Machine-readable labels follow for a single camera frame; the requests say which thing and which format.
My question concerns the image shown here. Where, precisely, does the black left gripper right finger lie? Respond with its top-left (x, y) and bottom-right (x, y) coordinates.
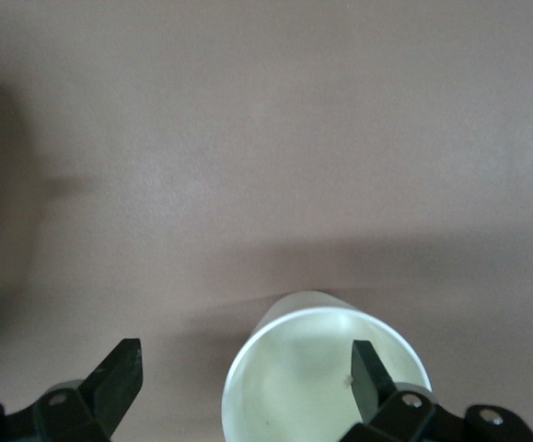
top-left (343, 340), bottom-right (437, 442)

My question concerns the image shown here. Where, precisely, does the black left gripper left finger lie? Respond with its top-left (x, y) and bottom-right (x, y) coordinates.
top-left (33, 339), bottom-right (145, 442)

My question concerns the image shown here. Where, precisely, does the white plastic cup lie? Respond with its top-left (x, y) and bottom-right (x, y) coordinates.
top-left (221, 289), bottom-right (433, 442)

